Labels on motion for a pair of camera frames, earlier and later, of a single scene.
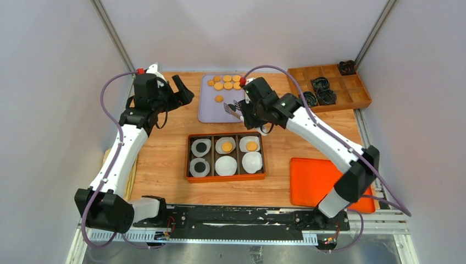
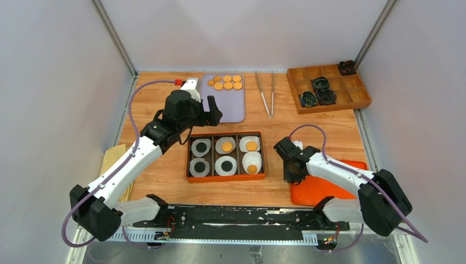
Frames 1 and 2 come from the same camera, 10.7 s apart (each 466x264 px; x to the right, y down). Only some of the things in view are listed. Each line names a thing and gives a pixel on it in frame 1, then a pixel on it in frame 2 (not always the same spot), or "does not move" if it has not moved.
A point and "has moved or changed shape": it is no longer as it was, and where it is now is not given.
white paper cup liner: (252, 161) does not move
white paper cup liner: (194, 150) does not move
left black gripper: (178, 98) -> (210, 118)
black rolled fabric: (320, 83) does not move
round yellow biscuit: (227, 147) does not move
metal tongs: (234, 109) has moved or changed shape
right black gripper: (249, 123) -> (290, 178)
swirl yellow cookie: (218, 98) -> (251, 169)
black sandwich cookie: (201, 147) does not move
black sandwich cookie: (199, 166) does not move
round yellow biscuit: (228, 85) does not move
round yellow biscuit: (251, 146) does not move
